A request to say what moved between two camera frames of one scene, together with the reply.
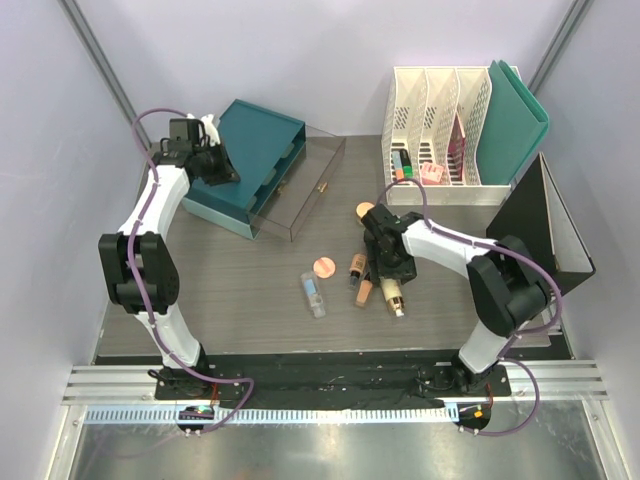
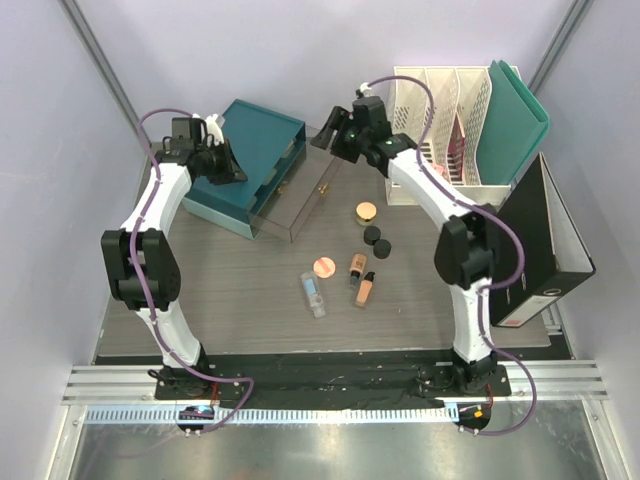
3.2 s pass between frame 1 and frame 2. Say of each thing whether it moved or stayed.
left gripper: stayed
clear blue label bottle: stayed
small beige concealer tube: stayed
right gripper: moved
